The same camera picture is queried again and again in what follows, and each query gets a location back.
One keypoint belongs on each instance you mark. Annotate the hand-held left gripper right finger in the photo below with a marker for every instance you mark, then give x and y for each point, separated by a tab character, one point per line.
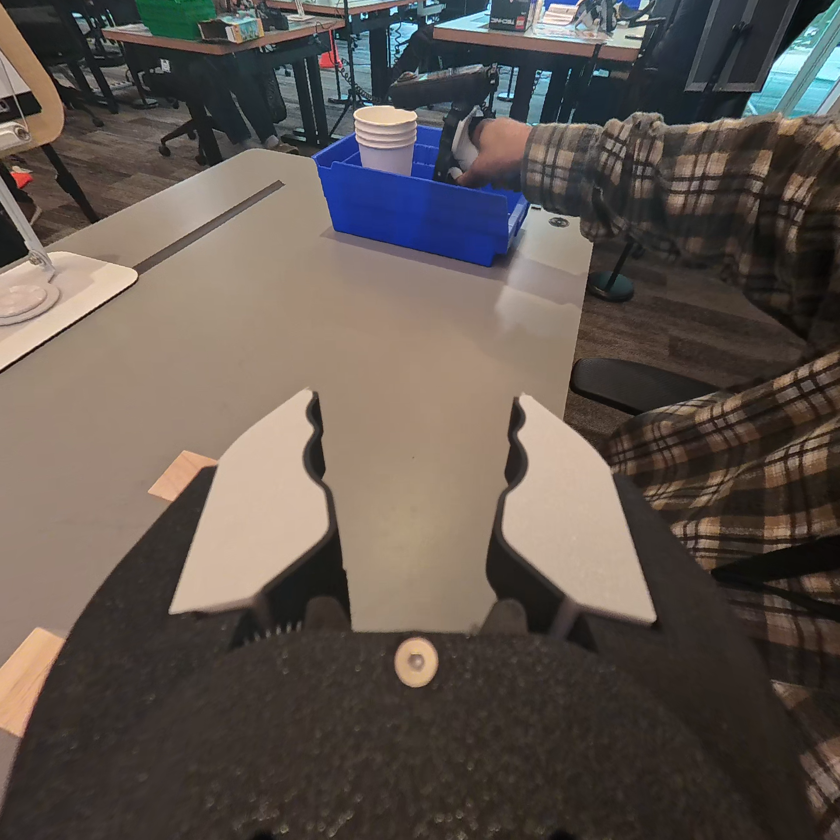
571	525

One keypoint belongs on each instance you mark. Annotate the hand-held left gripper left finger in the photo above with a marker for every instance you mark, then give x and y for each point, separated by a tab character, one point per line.
262	525

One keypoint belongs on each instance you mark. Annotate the wooden cube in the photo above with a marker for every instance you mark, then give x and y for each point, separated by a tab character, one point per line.
177	476
26	676

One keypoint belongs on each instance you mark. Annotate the blue plastic bin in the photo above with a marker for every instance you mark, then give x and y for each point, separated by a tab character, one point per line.
407	210

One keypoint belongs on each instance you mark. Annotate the person's right forearm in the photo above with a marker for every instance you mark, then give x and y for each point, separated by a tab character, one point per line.
656	177

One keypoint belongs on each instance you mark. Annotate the person's right hand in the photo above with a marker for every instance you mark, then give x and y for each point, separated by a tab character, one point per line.
502	151

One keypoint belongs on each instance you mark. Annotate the background wooden desk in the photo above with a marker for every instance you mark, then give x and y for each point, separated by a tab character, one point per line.
262	40
525	43

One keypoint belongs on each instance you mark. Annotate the black cardboard box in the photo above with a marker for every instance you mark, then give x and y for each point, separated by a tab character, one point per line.
515	16

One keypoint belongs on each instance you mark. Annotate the black tripod stand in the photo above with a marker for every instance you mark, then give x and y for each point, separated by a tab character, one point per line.
346	65

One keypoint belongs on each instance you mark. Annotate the orange traffic cone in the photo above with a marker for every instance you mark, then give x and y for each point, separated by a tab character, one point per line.
331	59

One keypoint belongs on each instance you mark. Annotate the person's plaid shirt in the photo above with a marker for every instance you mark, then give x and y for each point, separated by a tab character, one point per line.
741	472

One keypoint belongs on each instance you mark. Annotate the colourful cardboard box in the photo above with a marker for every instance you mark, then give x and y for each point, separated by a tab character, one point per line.
233	29

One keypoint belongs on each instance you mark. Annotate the black stanchion with round base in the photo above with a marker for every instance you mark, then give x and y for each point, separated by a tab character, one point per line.
610	287

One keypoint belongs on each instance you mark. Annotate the green plastic bin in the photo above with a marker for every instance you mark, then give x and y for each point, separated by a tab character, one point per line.
174	19

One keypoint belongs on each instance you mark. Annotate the white device stand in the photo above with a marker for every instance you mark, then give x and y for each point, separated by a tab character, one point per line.
19	302

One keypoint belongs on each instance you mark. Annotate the wood edged display board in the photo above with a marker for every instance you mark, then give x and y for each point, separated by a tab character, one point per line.
49	98

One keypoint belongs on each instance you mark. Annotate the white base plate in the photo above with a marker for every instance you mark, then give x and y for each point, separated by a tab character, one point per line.
85	289

